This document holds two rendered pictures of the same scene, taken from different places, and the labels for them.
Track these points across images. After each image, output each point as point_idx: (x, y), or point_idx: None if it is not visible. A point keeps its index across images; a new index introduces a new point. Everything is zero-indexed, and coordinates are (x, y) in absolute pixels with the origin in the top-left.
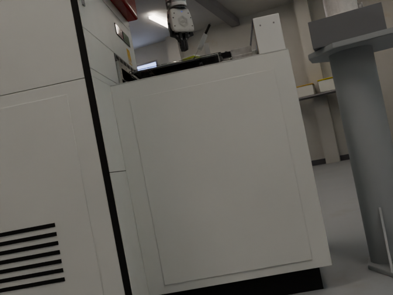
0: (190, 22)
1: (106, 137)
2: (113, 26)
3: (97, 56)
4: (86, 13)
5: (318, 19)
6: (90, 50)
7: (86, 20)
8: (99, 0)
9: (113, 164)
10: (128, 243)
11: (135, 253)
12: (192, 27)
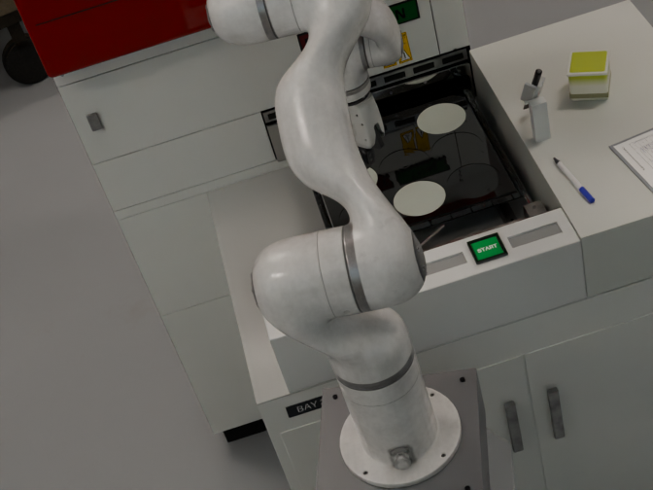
0: (361, 133)
1: (155, 280)
2: (289, 46)
3: (154, 174)
4: (115, 130)
5: (322, 406)
6: (117, 185)
7: (112, 144)
8: (202, 49)
9: (177, 302)
10: (210, 373)
11: (240, 377)
12: (365, 143)
